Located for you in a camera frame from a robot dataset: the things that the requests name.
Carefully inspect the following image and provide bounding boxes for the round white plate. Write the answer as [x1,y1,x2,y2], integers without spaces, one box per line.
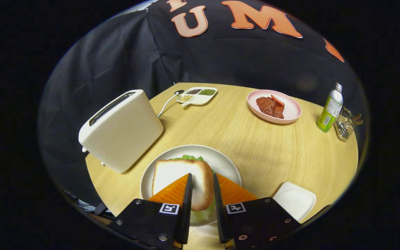
[140,144,242,228]

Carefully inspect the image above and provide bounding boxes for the toasted bread slice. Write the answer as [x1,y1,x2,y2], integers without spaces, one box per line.
[151,159,214,211]

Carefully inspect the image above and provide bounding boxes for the white divided dish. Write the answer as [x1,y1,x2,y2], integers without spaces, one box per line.
[176,87,218,106]

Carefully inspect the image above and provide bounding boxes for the pink plate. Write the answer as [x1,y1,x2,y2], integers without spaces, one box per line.
[247,90,302,124]

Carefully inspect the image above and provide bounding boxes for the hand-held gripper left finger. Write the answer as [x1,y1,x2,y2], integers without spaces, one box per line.
[108,173,193,250]

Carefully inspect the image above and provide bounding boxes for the white toaster cable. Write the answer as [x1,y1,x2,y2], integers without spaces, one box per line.
[157,90,184,117]

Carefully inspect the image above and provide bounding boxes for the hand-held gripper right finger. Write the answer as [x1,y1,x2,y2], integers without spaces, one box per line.
[213,173,301,250]

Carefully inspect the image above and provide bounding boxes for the brown meat pieces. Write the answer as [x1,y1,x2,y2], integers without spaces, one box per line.
[256,96,285,119]

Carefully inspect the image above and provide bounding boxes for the clear glass holder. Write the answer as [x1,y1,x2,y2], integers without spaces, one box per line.
[335,108,364,142]

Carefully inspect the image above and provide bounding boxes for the white toaster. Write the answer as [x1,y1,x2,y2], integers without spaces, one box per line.
[78,89,164,173]

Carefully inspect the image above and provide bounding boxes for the green label bottle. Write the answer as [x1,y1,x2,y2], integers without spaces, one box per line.
[317,83,343,133]

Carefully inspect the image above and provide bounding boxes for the black backdrop cloth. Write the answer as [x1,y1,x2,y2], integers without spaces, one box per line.
[37,0,370,205]

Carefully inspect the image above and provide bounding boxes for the green lettuce leaf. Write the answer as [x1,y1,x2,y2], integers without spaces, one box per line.
[170,155,218,225]

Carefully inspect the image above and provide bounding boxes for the rectangular white plate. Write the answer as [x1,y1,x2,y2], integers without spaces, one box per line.
[273,182,317,223]

